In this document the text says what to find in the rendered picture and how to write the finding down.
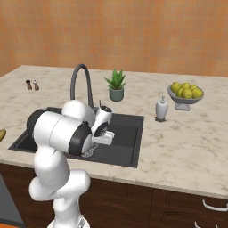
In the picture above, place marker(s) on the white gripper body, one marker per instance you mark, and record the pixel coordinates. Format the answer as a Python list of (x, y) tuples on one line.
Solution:
[(104, 137)]

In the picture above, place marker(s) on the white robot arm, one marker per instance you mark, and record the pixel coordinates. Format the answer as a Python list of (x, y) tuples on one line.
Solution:
[(55, 130)]

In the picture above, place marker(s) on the dark grey sink basin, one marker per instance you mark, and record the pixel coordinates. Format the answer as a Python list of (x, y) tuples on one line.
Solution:
[(124, 139)]

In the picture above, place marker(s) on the dark grey curved faucet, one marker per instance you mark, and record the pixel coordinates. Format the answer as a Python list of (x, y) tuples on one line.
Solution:
[(87, 77)]

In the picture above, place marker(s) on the yellow banana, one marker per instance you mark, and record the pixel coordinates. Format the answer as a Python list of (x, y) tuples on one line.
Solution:
[(2, 135)]

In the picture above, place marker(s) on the green plant in grey pot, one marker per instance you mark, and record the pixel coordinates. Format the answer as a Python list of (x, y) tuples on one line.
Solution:
[(116, 89)]

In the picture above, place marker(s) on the white soap dispenser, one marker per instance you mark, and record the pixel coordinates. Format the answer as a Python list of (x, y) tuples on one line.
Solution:
[(161, 109)]

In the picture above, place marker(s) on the dark wood cabinet door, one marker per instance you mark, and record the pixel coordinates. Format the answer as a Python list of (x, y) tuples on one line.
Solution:
[(20, 181), (118, 205)]

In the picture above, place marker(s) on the grey fruit bowl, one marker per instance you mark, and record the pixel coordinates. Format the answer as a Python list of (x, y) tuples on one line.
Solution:
[(182, 102)]

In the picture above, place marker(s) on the brown salt shaker white cap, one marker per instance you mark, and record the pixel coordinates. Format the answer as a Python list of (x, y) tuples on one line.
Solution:
[(36, 85)]

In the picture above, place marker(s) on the yellow lemon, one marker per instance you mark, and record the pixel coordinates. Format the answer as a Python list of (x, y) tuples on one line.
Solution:
[(197, 93), (187, 93), (179, 93), (193, 87), (175, 87), (185, 85)]

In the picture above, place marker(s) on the brown pepper shaker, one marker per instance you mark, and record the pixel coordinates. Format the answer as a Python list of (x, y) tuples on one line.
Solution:
[(28, 85)]

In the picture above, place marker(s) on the dark wood drawer front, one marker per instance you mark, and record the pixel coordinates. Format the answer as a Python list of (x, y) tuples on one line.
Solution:
[(181, 207)]

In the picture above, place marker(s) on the dark grey appliance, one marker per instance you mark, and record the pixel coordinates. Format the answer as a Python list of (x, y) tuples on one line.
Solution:
[(7, 205)]

